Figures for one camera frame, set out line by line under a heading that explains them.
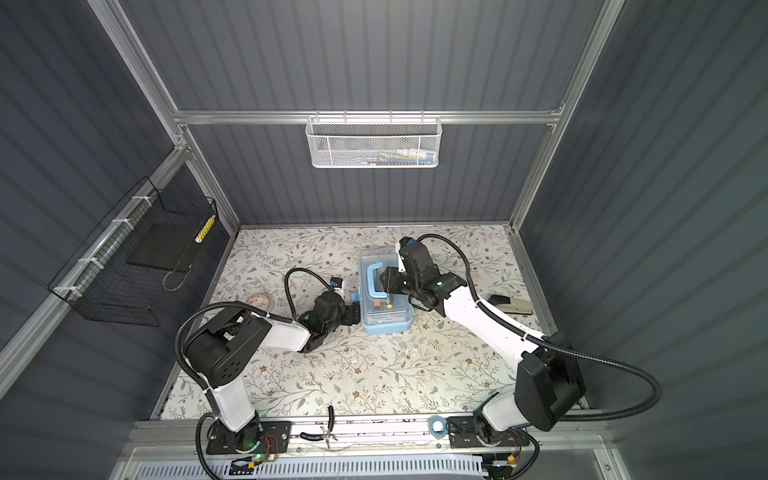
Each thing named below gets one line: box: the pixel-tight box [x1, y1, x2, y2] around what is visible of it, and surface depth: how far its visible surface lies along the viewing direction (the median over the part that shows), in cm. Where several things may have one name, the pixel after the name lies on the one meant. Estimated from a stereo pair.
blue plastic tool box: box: [351, 246, 414, 335], surface depth 89 cm
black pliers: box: [300, 405, 338, 449], surface depth 76 cm
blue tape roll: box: [428, 415, 448, 440], surface depth 76 cm
